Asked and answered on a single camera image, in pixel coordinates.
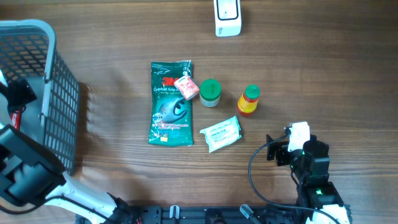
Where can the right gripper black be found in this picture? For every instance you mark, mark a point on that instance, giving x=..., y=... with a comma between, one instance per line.
x=282, y=147

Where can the white wet wipes pack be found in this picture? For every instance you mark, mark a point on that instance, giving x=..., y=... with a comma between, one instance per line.
x=222, y=134

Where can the red yellow sauce bottle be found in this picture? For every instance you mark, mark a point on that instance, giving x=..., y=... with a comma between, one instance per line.
x=248, y=101

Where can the green-lid white jar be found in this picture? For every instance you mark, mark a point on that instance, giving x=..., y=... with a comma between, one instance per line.
x=210, y=92

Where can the pink tissue packet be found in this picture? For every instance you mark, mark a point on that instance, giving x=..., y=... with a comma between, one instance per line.
x=187, y=87

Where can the green 3M gloves packet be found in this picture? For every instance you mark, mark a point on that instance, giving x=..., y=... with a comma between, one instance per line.
x=171, y=121

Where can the red Nescafe stick sachet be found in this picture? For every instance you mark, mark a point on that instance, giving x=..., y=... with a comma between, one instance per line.
x=16, y=117

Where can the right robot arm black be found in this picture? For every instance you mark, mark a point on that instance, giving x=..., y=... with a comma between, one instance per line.
x=309, y=166

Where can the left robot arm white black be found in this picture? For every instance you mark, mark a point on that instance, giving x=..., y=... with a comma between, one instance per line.
x=31, y=174

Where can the white barcode scanner box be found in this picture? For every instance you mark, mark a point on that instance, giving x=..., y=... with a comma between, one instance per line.
x=228, y=21

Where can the grey plastic lattice basket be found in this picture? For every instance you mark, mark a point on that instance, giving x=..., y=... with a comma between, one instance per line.
x=29, y=51

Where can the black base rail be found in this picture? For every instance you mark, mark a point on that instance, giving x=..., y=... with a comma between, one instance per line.
x=211, y=215

